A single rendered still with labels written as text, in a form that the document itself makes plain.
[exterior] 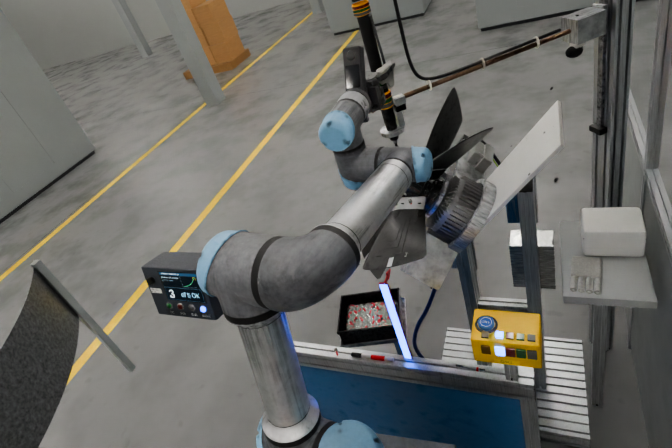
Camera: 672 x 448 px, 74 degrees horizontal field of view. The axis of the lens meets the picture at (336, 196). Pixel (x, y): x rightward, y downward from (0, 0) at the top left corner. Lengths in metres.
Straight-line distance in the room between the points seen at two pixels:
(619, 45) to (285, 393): 1.31
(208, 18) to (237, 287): 8.70
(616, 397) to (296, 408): 1.72
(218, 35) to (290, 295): 8.80
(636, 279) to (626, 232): 0.14
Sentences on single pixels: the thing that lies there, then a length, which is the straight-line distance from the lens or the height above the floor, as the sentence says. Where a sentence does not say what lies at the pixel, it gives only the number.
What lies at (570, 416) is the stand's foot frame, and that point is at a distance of 2.23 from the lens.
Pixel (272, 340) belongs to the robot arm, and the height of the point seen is 1.47.
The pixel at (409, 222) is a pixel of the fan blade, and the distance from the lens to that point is 1.38.
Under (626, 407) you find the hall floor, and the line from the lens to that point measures 2.38.
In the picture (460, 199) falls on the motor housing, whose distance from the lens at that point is 1.45.
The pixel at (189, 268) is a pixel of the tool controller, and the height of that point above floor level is 1.25.
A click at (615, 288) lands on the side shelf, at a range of 1.60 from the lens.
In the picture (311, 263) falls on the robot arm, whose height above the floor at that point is 1.62.
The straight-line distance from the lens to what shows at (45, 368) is 2.58.
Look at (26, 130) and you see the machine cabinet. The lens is 7.36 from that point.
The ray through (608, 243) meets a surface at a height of 0.92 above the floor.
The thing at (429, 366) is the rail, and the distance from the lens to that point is 1.43.
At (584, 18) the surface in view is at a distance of 1.49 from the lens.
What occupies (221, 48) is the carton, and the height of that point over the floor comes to 0.41.
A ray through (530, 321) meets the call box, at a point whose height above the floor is 1.07.
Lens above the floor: 2.03
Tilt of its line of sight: 32 degrees down
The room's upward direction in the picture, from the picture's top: 20 degrees counter-clockwise
